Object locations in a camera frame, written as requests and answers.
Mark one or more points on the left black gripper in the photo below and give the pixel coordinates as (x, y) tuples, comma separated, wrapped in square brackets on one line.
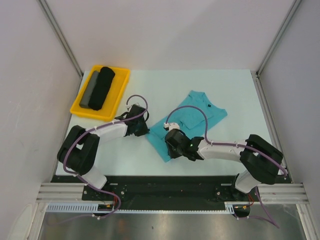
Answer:
[(144, 130)]

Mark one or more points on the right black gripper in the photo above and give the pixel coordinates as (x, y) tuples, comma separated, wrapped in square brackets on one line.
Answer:
[(172, 154)]

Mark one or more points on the turquoise t-shirt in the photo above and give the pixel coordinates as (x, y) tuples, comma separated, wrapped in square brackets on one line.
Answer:
[(191, 121)]

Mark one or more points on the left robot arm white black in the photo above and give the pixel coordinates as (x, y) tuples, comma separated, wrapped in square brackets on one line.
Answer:
[(79, 149)]

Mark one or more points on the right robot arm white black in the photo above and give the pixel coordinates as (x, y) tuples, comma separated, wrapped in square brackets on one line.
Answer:
[(261, 160)]

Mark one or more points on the yellow plastic tray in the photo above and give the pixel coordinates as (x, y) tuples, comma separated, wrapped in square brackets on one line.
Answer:
[(113, 98)]

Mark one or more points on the rolled grey t-shirt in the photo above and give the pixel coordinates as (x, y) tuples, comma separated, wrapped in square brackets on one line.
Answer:
[(84, 102)]

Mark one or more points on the rolled black t-shirt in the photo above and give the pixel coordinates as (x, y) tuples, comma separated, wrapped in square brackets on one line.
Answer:
[(101, 89)]

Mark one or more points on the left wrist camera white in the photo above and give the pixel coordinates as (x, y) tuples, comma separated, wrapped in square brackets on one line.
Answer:
[(128, 107)]

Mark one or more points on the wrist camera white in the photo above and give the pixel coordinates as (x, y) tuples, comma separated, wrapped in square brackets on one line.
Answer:
[(171, 126), (128, 107)]

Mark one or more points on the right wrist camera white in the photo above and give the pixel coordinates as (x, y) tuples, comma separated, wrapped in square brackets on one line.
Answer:
[(171, 126)]

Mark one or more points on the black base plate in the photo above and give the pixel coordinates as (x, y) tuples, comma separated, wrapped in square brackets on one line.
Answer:
[(175, 192)]

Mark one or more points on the grey slotted cable duct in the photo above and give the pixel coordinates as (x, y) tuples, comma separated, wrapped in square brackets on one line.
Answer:
[(96, 208)]

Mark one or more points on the left aluminium frame post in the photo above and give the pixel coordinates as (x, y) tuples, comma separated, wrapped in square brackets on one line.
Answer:
[(49, 15)]

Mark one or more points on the aluminium frame post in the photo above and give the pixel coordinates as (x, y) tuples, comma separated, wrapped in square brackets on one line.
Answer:
[(279, 35), (49, 15)]

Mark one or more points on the right aluminium frame post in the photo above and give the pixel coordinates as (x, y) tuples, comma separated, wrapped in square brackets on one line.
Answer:
[(279, 35)]

